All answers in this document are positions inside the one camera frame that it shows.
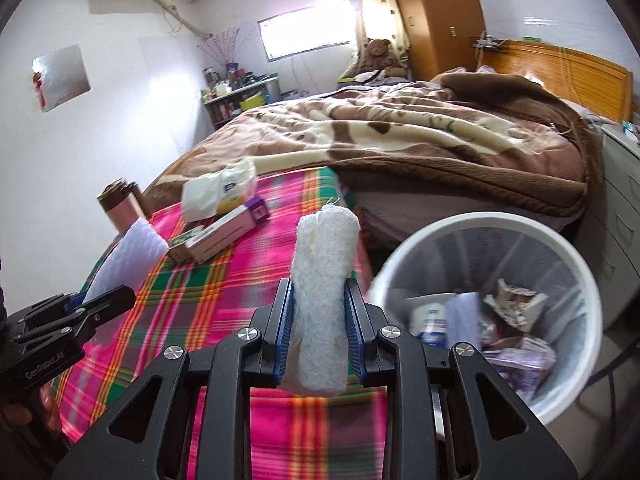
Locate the white towel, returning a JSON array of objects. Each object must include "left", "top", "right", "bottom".
[{"left": 279, "top": 204, "right": 362, "bottom": 397}]

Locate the air conditioner pipe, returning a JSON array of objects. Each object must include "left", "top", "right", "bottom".
[{"left": 159, "top": 0, "right": 207, "bottom": 40}]

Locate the person's left hand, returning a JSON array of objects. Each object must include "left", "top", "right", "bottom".
[{"left": 0, "top": 389, "right": 64, "bottom": 442}]

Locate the pink mug with brown lid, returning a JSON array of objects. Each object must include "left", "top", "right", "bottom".
[{"left": 96, "top": 177, "right": 152, "bottom": 237}]

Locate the wooden headboard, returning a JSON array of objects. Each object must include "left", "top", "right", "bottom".
[{"left": 474, "top": 40, "right": 634, "bottom": 124}]

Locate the brown teddy bear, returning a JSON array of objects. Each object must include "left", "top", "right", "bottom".
[{"left": 356, "top": 37, "right": 407, "bottom": 82}]

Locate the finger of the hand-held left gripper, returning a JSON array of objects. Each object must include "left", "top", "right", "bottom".
[
  {"left": 7, "top": 292, "right": 87, "bottom": 332},
  {"left": 15, "top": 285, "right": 137, "bottom": 356}
]

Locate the white and purple medicine box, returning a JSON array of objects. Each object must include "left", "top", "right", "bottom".
[{"left": 184, "top": 196, "right": 271, "bottom": 265}]

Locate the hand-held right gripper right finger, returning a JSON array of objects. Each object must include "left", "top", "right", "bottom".
[{"left": 342, "top": 278, "right": 581, "bottom": 480}]

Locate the white foam sheet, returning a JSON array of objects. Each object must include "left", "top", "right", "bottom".
[{"left": 87, "top": 217, "right": 171, "bottom": 307}]

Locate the tall pink milk carton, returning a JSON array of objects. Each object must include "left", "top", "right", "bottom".
[{"left": 491, "top": 336, "right": 557, "bottom": 402}]

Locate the white waste bin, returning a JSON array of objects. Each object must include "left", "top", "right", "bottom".
[{"left": 369, "top": 212, "right": 604, "bottom": 425}]

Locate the plaid bed sheet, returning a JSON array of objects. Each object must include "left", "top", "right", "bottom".
[{"left": 47, "top": 166, "right": 441, "bottom": 480}]

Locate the patterned curtain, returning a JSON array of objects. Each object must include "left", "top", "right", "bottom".
[{"left": 332, "top": 0, "right": 412, "bottom": 77}]

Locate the grey bedside cabinet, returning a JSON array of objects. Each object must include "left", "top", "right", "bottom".
[{"left": 581, "top": 121, "right": 640, "bottom": 332}]

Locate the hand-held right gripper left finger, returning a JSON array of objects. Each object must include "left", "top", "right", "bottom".
[{"left": 50, "top": 278, "right": 297, "bottom": 480}]

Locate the yellow tissue pack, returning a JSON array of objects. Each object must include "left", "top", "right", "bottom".
[{"left": 180, "top": 158, "right": 259, "bottom": 222}]

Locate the white yogurt cup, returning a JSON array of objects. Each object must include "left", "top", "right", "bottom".
[{"left": 409, "top": 294, "right": 459, "bottom": 347}]

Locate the cluttered shelf unit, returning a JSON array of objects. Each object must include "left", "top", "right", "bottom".
[{"left": 201, "top": 76, "right": 282, "bottom": 130}]

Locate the window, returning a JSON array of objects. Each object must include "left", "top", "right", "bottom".
[{"left": 257, "top": 2, "right": 357, "bottom": 62}]

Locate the brown patterned blanket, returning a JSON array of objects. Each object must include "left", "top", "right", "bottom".
[{"left": 142, "top": 71, "right": 606, "bottom": 218}]

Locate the wooden wardrobe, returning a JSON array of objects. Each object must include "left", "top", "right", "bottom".
[{"left": 382, "top": 0, "right": 489, "bottom": 82}]

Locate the printed paper wrapper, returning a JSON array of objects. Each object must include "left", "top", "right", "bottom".
[{"left": 482, "top": 279, "right": 547, "bottom": 332}]

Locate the silver wall mirror sheet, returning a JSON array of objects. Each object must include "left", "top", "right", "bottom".
[{"left": 32, "top": 43, "right": 92, "bottom": 113}]

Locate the dried branch decoration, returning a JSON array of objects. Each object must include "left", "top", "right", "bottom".
[{"left": 196, "top": 26, "right": 257, "bottom": 70}]

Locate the green and white box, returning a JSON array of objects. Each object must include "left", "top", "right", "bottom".
[{"left": 166, "top": 226, "right": 207, "bottom": 264}]

